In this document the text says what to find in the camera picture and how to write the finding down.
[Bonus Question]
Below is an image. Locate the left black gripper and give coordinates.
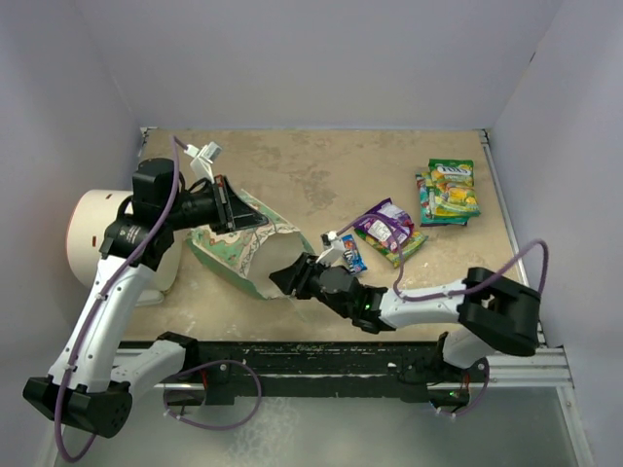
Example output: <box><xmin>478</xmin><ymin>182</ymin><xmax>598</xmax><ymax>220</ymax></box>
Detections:
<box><xmin>164</xmin><ymin>175</ymin><xmax>268</xmax><ymax>235</ymax></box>

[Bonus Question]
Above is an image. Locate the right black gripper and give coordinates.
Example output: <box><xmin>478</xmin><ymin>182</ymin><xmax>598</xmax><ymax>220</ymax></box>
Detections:
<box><xmin>270</xmin><ymin>252</ymin><xmax>352</xmax><ymax>318</ymax></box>

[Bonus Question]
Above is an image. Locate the green patterned paper bag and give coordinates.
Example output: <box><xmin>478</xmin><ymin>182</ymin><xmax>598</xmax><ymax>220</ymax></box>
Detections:
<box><xmin>187</xmin><ymin>190</ymin><xmax>314</xmax><ymax>323</ymax></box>

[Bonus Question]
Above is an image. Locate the blue colourful snack packet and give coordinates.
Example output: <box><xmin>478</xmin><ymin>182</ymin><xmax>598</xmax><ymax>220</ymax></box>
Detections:
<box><xmin>342</xmin><ymin>234</ymin><xmax>368</xmax><ymax>275</ymax></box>

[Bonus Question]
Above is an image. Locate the purple jelly snack packet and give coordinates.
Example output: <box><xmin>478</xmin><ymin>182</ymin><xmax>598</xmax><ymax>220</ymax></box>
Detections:
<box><xmin>354</xmin><ymin>198</ymin><xmax>415</xmax><ymax>252</ymax></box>

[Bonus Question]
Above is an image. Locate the yellow green snack packet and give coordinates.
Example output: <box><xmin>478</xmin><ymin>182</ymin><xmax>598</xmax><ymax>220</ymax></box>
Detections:
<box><xmin>428</xmin><ymin>159</ymin><xmax>481</xmax><ymax>217</ymax></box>
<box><xmin>354</xmin><ymin>229</ymin><xmax>428</xmax><ymax>269</ymax></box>

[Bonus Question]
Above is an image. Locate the teal mint candy packet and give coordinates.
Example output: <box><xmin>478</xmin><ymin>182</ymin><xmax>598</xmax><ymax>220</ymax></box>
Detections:
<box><xmin>420</xmin><ymin>206</ymin><xmax>469</xmax><ymax>227</ymax></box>

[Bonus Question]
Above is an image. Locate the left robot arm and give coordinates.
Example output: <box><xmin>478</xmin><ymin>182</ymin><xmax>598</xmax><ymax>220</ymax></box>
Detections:
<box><xmin>23</xmin><ymin>158</ymin><xmax>269</xmax><ymax>438</ymax></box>

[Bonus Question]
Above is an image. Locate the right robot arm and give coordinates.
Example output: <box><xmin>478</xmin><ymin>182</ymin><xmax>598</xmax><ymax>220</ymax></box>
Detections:
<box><xmin>269</xmin><ymin>253</ymin><xmax>541</xmax><ymax>380</ymax></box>

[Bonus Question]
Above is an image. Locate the white paper roll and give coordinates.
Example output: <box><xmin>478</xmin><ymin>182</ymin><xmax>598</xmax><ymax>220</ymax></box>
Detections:
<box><xmin>65</xmin><ymin>190</ymin><xmax>186</xmax><ymax>306</ymax></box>

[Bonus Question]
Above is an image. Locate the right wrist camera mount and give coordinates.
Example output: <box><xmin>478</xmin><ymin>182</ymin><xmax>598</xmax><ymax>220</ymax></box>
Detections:
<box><xmin>316</xmin><ymin>231</ymin><xmax>346</xmax><ymax>267</ymax></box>

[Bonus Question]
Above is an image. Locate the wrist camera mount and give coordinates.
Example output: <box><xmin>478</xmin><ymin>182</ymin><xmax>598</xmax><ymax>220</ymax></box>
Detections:
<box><xmin>184</xmin><ymin>142</ymin><xmax>222</xmax><ymax>184</ymax></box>
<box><xmin>316</xmin><ymin>231</ymin><xmax>346</xmax><ymax>267</ymax></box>

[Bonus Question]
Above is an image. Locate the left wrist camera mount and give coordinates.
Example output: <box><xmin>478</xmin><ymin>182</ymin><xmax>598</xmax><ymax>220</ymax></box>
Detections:
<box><xmin>184</xmin><ymin>142</ymin><xmax>222</xmax><ymax>184</ymax></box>

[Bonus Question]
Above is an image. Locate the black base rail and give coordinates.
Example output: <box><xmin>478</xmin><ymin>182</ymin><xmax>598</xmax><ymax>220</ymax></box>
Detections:
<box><xmin>160</xmin><ymin>340</ymin><xmax>488</xmax><ymax>405</ymax></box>

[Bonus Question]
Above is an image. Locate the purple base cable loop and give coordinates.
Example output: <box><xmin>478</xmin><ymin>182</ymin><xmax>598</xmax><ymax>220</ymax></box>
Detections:
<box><xmin>163</xmin><ymin>358</ymin><xmax>265</xmax><ymax>432</ymax></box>

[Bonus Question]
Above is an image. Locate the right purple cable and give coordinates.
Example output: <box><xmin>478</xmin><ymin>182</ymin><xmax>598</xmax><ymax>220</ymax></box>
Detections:
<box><xmin>330</xmin><ymin>213</ymin><xmax>550</xmax><ymax>419</ymax></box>

